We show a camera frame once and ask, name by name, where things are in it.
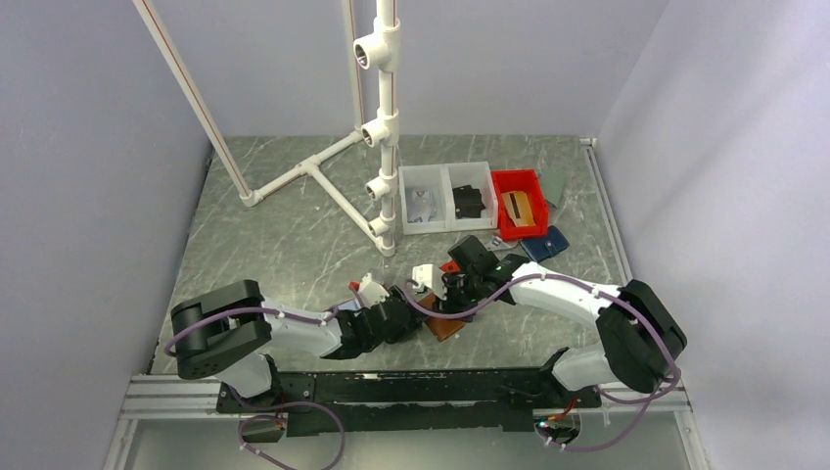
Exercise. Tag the brown leather card holder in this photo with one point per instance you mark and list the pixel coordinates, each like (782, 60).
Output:
(442, 329)

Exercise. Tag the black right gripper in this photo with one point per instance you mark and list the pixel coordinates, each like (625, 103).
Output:
(449, 301)

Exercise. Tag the red plastic bin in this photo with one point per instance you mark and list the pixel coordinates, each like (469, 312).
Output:
(526, 180)

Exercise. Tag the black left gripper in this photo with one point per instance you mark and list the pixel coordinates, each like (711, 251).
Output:
(412, 325)

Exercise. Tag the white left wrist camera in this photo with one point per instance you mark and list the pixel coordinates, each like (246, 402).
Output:
(368, 291)

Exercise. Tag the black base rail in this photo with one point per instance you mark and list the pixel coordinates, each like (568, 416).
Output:
(381, 401)

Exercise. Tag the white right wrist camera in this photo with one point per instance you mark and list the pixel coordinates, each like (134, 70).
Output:
(428, 278)

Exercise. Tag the silver items in bin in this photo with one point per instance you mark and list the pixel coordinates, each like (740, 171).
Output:
(422, 205)

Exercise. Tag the white two-compartment bin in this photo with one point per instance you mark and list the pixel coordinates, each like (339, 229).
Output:
(443, 178)

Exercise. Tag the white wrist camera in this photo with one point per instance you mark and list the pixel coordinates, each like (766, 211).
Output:
(428, 278)
(368, 291)

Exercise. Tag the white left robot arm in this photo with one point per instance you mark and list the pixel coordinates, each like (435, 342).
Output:
(222, 333)

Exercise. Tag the blue leather card holder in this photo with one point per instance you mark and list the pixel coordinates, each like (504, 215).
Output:
(547, 246)

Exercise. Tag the red handled adjustable wrench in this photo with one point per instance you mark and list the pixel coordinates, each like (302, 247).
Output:
(496, 243)

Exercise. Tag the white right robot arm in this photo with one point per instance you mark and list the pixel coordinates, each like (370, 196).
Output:
(638, 343)

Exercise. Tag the orange credit card in bin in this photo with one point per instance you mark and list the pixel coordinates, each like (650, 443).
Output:
(518, 208)

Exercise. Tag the black parts in bin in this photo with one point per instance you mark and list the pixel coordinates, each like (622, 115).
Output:
(468, 202)

